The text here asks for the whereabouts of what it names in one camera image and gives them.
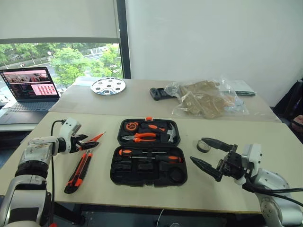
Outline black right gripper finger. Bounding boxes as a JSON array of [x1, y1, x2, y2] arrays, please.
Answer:
[[189, 156, 223, 183], [201, 138, 235, 153]]

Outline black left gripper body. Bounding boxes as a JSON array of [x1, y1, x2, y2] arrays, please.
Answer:
[[70, 133, 88, 152]]

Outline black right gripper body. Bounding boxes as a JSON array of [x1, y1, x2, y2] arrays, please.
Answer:
[[216, 144, 250, 180]]

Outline thin orange test pen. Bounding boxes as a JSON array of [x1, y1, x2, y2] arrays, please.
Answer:
[[82, 131, 107, 149]]

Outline black plastic tool case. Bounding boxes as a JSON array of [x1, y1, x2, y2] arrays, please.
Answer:
[[109, 117, 188, 188]]

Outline black tape roll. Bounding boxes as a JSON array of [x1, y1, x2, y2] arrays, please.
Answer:
[[196, 139, 213, 153]]

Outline orange and black utility knife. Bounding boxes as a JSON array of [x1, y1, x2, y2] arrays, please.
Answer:
[[64, 151, 93, 195]]

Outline clear bag of tan parts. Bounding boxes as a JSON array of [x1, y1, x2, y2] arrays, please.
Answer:
[[165, 75, 239, 101], [171, 91, 250, 119]]

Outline orange and black tape measure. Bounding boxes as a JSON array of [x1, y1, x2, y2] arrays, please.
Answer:
[[125, 122, 140, 132]]

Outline claw hammer with black grip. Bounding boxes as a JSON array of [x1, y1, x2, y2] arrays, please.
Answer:
[[138, 122, 178, 144]]

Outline beige rectangular table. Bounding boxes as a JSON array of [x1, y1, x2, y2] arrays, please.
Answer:
[[48, 75, 283, 124]]

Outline open dark laptop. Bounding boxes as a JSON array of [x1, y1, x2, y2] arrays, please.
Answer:
[[0, 67, 62, 125]]

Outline small black device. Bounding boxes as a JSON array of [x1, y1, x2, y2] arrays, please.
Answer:
[[149, 87, 177, 101]]

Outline black bag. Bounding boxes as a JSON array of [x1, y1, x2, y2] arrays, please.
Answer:
[[274, 79, 303, 121]]

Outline white roller blind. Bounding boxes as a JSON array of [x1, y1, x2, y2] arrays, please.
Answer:
[[0, 0, 121, 44]]

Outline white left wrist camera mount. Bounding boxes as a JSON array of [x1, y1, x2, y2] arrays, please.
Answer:
[[58, 117, 82, 154]]

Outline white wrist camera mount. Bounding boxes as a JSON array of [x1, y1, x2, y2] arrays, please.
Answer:
[[58, 117, 82, 154], [234, 142, 263, 185]]

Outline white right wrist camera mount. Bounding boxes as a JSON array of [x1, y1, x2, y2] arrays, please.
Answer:
[[234, 142, 263, 185]]

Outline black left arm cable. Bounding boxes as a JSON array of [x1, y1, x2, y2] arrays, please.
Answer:
[[50, 120, 66, 227]]

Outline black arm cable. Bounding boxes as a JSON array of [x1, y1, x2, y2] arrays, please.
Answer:
[[50, 120, 66, 227], [241, 180, 303, 207]]

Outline black and orange handled screwdriver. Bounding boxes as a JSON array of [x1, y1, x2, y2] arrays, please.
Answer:
[[131, 155, 183, 164]]

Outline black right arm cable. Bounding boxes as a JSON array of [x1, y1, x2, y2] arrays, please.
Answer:
[[241, 180, 303, 207]]

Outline orange handled pliers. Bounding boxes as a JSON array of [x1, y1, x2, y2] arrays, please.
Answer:
[[122, 132, 158, 143]]

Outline thin white hanging cable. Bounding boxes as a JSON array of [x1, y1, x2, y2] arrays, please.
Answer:
[[157, 208, 165, 227]]

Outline black window frame post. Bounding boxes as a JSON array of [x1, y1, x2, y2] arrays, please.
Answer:
[[116, 0, 132, 80]]

